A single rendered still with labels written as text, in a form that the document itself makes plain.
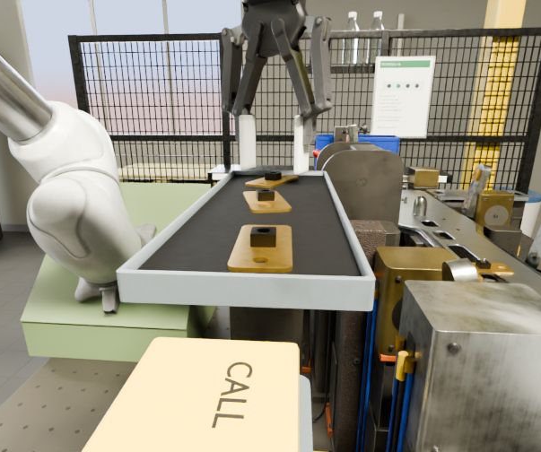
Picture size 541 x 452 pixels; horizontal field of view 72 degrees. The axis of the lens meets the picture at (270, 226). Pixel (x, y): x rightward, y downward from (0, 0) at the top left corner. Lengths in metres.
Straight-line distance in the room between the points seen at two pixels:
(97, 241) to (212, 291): 0.58
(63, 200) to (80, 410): 0.40
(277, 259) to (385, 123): 1.44
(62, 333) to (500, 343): 0.88
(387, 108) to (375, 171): 1.03
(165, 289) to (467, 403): 0.22
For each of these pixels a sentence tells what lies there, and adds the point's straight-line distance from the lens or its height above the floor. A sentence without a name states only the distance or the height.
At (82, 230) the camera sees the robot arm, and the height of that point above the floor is 1.04.
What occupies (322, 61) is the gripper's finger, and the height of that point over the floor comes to 1.30.
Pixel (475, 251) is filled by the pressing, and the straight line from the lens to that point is 0.79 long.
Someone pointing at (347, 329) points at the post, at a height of 0.95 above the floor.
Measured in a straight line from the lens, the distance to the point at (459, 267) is 0.40.
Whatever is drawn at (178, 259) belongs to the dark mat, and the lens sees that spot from 0.24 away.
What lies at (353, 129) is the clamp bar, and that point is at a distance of 1.05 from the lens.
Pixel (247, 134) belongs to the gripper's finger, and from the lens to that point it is 0.50.
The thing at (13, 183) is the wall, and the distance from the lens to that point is 4.79.
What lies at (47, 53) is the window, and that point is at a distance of 4.37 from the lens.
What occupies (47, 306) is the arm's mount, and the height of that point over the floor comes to 0.82.
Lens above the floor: 1.25
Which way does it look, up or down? 17 degrees down
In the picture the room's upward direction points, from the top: straight up
